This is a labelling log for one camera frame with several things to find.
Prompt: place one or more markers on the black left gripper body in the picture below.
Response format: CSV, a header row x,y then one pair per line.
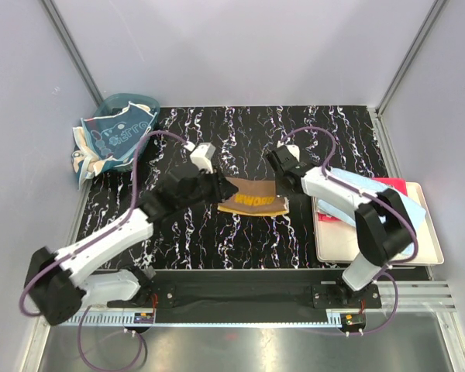
x,y
208,189

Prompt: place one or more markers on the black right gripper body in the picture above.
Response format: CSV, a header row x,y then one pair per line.
x,y
278,178

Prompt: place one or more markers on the yellow towel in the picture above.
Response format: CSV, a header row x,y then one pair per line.
x,y
255,198

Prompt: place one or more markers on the blue white patterned towel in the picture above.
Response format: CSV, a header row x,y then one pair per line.
x,y
107,142

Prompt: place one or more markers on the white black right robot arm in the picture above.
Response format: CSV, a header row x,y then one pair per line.
x,y
321,184

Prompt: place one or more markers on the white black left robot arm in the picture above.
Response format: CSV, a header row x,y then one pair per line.
x,y
63,282

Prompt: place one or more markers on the white plastic tray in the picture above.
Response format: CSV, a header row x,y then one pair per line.
x,y
377,241

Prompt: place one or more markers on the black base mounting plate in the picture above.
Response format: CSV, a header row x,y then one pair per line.
x,y
245,314

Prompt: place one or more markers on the teal plastic laundry basket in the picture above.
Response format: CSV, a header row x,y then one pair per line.
x,y
120,100

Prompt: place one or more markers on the pink folded towel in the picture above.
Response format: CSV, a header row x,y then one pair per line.
x,y
396,183

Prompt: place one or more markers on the left controller board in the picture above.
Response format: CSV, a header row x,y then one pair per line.
x,y
144,318

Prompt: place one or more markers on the controller board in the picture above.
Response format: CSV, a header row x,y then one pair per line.
x,y
144,318
355,320

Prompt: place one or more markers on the right controller board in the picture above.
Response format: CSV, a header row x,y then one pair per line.
x,y
355,320

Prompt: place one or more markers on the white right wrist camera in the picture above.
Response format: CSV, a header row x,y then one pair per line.
x,y
292,149

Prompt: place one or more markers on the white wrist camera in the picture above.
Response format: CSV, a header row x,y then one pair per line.
x,y
201,155
292,149

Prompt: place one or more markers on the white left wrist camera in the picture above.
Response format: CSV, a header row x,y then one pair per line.
x,y
201,155

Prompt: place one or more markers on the slotted cable duct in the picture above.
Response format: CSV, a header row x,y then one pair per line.
x,y
107,318

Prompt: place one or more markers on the aluminium front rail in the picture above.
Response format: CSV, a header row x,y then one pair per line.
x,y
172,294

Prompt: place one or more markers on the right aluminium corner post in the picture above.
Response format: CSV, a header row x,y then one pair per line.
x,y
424,30

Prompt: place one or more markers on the aluminium corner post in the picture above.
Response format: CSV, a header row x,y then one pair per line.
x,y
424,30
61,28

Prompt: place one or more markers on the left aluminium corner post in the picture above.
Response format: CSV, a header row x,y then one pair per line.
x,y
61,28

